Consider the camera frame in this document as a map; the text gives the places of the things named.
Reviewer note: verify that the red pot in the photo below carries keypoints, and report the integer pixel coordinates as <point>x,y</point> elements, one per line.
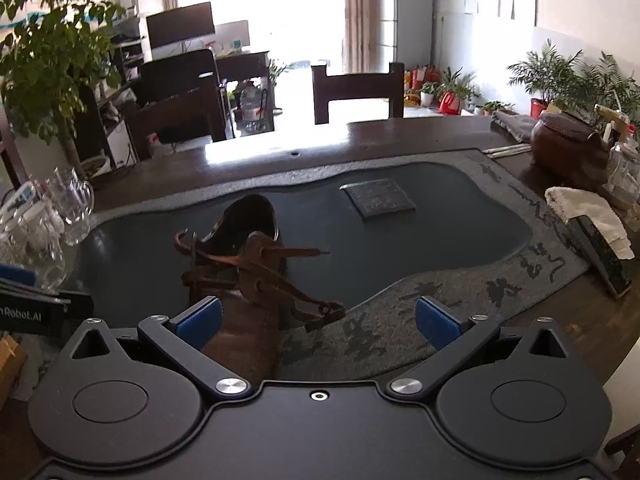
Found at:
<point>449,103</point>

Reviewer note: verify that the small square stone tile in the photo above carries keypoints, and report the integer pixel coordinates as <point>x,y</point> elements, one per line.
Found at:
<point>378,198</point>

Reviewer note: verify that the white towel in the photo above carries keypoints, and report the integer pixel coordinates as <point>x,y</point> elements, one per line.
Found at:
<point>590,210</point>

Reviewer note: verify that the bushy palm plant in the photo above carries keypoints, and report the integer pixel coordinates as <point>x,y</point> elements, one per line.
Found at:
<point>610,85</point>

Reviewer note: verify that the pale wooden sticks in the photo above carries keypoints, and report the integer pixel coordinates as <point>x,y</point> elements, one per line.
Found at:
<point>507,150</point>

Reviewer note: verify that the silver refrigerator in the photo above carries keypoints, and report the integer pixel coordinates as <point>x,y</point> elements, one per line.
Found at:
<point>405,15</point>

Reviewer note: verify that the clear glass jar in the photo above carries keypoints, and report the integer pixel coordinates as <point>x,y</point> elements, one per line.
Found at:
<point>625,175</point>

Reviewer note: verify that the tall leafy potted tree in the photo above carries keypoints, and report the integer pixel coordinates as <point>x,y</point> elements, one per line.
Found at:
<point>45,65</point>

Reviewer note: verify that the large glass pitcher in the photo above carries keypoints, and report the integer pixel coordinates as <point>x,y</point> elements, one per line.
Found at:
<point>30,245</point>

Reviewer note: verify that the brown cardboard box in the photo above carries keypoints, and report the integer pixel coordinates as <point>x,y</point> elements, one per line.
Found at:
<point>10,370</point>

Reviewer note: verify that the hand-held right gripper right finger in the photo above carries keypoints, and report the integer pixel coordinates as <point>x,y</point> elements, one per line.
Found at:
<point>438,323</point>

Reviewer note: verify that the shelf unit with boxes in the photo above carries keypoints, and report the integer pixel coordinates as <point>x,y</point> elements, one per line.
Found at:
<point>127,52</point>

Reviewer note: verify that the large clear water bottle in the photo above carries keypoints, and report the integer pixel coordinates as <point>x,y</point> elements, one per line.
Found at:
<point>251,105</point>

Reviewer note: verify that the brown shoelace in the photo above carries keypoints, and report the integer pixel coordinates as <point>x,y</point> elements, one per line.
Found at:
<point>327,308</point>

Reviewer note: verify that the dark wooden dining chair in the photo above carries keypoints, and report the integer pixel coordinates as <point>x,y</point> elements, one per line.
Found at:
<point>357,87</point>

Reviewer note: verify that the dark green tissue box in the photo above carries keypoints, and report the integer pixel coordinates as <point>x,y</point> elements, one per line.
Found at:
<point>602,255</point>

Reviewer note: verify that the palm plant in red pot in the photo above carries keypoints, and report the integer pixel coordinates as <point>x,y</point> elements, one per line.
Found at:
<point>545,75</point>

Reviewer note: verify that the black computer monitor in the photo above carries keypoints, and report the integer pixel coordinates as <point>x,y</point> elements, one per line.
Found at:
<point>180,24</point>

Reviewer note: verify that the small green potted plant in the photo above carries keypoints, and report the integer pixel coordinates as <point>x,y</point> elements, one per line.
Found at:
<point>462,85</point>

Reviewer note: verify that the dark green table mat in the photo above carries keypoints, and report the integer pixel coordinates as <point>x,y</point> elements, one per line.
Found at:
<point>350,245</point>

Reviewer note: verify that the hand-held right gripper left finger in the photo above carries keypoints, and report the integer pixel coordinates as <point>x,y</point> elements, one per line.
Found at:
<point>199,321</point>

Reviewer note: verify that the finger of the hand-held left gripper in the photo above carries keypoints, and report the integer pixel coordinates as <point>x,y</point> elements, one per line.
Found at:
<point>15,275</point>

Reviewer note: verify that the yellow white spray bottle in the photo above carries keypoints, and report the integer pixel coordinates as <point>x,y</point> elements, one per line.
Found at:
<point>612,122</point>

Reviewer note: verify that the grey folded cloth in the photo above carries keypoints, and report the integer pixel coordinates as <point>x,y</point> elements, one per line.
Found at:
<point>517,125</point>

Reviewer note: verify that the brown leather shoe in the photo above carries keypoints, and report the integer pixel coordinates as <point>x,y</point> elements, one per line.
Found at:
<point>567,147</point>
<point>250,332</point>

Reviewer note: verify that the dark wooden desk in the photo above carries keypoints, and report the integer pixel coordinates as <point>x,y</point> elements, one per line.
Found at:
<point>242,62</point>

